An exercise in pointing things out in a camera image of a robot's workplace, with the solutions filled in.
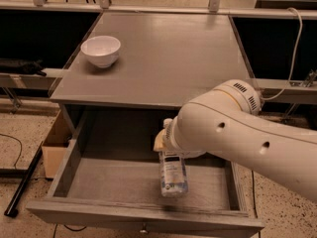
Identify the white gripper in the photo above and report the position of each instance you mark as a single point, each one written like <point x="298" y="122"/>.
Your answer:
<point x="169" y="133"/>

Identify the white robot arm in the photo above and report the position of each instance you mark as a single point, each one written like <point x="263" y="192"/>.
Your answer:
<point x="225" y="122"/>

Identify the open grey top drawer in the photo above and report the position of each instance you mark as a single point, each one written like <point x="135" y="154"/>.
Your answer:
<point x="120" y="189"/>

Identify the grey wooden cabinet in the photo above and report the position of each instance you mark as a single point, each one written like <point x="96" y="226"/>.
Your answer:
<point x="164" y="61"/>

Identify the cardboard box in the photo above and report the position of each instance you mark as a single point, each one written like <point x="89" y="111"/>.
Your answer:
<point x="55" y="145"/>

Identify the white ceramic bowl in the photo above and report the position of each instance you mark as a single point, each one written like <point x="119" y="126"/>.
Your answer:
<point x="101" y="51"/>

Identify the black cloth item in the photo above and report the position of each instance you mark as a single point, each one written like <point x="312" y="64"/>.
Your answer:
<point x="21" y="66"/>

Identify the black metal bar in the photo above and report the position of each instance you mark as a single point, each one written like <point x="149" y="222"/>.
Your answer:
<point x="24" y="177"/>

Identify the metal frame rail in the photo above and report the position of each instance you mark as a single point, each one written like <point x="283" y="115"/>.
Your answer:
<point x="148" y="7"/>

